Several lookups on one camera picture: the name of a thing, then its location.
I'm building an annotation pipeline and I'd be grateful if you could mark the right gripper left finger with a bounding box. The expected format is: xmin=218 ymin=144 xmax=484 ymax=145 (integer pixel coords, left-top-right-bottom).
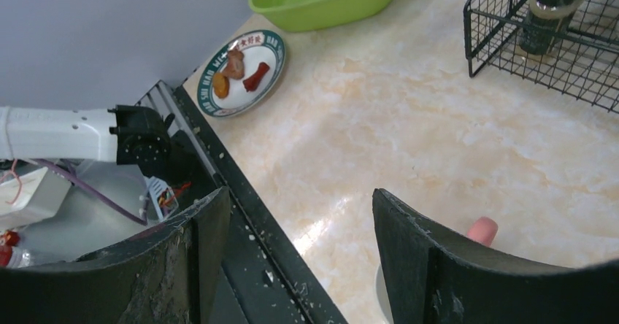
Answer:
xmin=1 ymin=188 xmax=231 ymax=323

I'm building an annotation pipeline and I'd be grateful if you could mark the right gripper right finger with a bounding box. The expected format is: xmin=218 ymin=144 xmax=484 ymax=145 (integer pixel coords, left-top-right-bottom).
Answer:
xmin=372 ymin=188 xmax=618 ymax=323

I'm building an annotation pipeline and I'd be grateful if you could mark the small dark spice bottle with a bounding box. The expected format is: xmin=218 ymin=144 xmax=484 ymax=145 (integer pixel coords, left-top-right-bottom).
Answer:
xmin=518 ymin=0 xmax=585 ymax=55

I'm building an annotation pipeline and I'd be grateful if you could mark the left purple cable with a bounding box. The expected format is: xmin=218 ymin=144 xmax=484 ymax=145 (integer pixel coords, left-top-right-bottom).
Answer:
xmin=28 ymin=158 xmax=151 ymax=227

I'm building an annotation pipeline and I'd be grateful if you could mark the white green rimmed plate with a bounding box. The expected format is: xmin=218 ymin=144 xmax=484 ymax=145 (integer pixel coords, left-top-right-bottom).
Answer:
xmin=196 ymin=29 xmax=286 ymax=118

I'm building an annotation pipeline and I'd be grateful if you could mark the red food piece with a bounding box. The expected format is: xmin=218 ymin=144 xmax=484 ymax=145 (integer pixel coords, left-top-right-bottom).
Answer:
xmin=242 ymin=62 xmax=270 ymax=92

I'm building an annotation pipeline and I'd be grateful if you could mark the white box off table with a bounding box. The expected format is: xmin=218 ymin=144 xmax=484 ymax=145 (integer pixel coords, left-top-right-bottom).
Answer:
xmin=1 ymin=167 xmax=72 ymax=230

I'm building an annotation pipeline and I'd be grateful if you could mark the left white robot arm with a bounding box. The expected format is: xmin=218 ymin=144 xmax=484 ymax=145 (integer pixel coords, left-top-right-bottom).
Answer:
xmin=1 ymin=105 xmax=175 ymax=182

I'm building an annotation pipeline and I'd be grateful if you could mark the black wire basket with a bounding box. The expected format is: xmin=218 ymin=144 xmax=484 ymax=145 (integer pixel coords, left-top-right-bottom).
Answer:
xmin=463 ymin=0 xmax=618 ymax=112

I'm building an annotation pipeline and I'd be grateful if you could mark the red capped bottle off table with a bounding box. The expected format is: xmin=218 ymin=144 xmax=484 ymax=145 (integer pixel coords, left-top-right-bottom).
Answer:
xmin=1 ymin=230 xmax=34 ymax=269

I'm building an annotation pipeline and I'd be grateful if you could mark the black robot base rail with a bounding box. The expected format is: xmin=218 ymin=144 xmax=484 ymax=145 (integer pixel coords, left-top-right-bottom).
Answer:
xmin=138 ymin=81 xmax=346 ymax=323

